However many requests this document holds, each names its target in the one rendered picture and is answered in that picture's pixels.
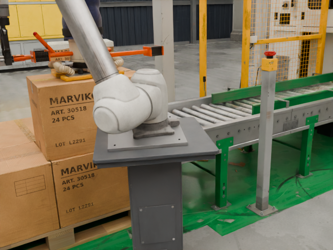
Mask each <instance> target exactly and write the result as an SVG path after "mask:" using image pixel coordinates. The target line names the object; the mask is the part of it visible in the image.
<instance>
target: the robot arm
mask: <svg viewBox="0 0 333 250"><path fill-rule="evenodd" d="M55 2H56V4H57V6H58V8H59V10H60V12H61V14H62V16H63V18H64V20H65V22H66V24H67V27H68V29H69V31H70V33H71V35H72V37H73V39H74V41H75V43H76V45H77V47H78V49H79V51H80V53H81V55H82V57H83V59H84V61H85V63H86V65H87V68H88V70H89V72H90V74H91V76H92V78H93V80H94V82H95V84H96V86H94V89H93V96H94V107H93V119H94V122H95V124H96V125H97V127H98V128H99V129H100V130H101V131H103V132H105V133H108V134H119V133H124V132H128V131H130V130H132V131H133V138H134V139H141V138H145V137H154V136H162V135H174V134H175V131H174V130H173V129H172V128H171V127H173V126H177V125H179V124H180V121H179V119H169V118H168V117H167V113H168V95H167V85H166V82H165V79H164V77H163V75H162V74H161V73H160V72H159V71H158V70H157V69H151V68H144V69H139V70H137V71H136V72H135V73H134V74H133V76H132V77H131V79H130V80H129V78H128V77H127V76H125V75H123V74H119V72H118V70H117V68H116V66H115V63H114V61H113V59H112V57H111V55H110V53H109V51H108V49H107V47H106V44H105V42H104V40H103V38H102V36H101V34H100V32H99V30H98V28H97V26H96V23H95V21H94V19H93V17H92V15H91V13H90V11H89V9H88V7H87V5H86V3H85V0H55ZM8 16H10V14H9V6H8V0H0V45H1V49H2V55H3V56H4V57H5V64H6V65H12V60H11V53H10V46H9V40H8V34H7V29H6V28H5V26H6V25H10V22H9V18H8Z"/></svg>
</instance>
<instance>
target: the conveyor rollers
mask: <svg viewBox="0 0 333 250"><path fill-rule="evenodd" d="M330 88H333V83H332V82H325V83H320V84H314V85H309V86H304V87H299V88H294V89H289V90H283V91H279V92H275V100H277V99H281V98H286V97H291V96H296V95H301V94H306V93H310V92H315V91H320V90H325V89H330ZM260 102H261V95H258V96H253V97H248V98H243V99H237V100H234V101H233V100H232V101H227V102H222V103H218V104H212V103H210V104H209V105H205V104H202V105H201V106H200V108H199V107H196V106H192V107H191V109H188V108H183V109H182V112H181V111H179V110H176V109H174V110H173V111H172V114H171V113H169V112H168V113H167V115H175V116H176V118H184V117H194V118H195V119H196V120H197V122H198V123H199V124H200V125H201V126H206V125H212V124H216V123H221V122H225V121H230V120H234V119H238V118H242V117H247V116H251V115H252V105H253V104H258V103H260Z"/></svg>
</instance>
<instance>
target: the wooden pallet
mask: <svg viewBox="0 0 333 250"><path fill-rule="evenodd" d="M127 210H128V216H125V217H122V218H119V219H116V220H113V221H110V222H107V223H104V224H101V225H99V226H96V227H93V228H90V229H87V230H84V231H81V232H78V233H74V228H75V227H78V226H81V225H84V224H87V223H91V222H94V221H97V220H100V219H103V218H106V217H109V216H112V215H115V214H118V213H121V212H124V211H127ZM129 227H131V214H130V206H129V207H125V208H122V209H119V210H116V211H113V212H110V213H107V214H104V215H101V216H97V217H94V218H91V219H88V220H85V221H82V222H79V223H76V224H72V225H69V226H66V227H63V228H60V227H59V229H57V230H54V231H51V232H48V233H44V234H41V235H38V236H35V237H32V238H29V239H26V240H23V241H19V242H16V243H13V244H10V245H8V246H4V247H1V248H0V250H8V249H11V248H14V247H17V246H20V245H23V244H26V243H29V242H32V241H35V240H38V239H41V238H45V241H46V243H45V244H42V245H39V246H36V247H33V248H30V249H27V250H67V249H69V248H72V247H75V246H78V245H81V244H84V243H86V242H89V241H92V240H95V239H98V238H101V237H103V236H106V235H109V234H112V233H115V232H118V231H121V230H123V229H126V228H129Z"/></svg>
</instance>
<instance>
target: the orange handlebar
mask: <svg viewBox="0 0 333 250"><path fill-rule="evenodd" d="M107 49H108V51H109V52H111V48H107ZM147 53H148V50H147V49H145V50H134V51H124V52H114V53H110V55H111V57H120V56H129V55H139V54H147ZM72 55H73V52H70V51H65V52H56V53H50V58H53V57H64V56H72ZM12 56H13V57H14V61H15V62H22V61H25V60H32V59H34V57H33V55H23V54H20V55H12Z"/></svg>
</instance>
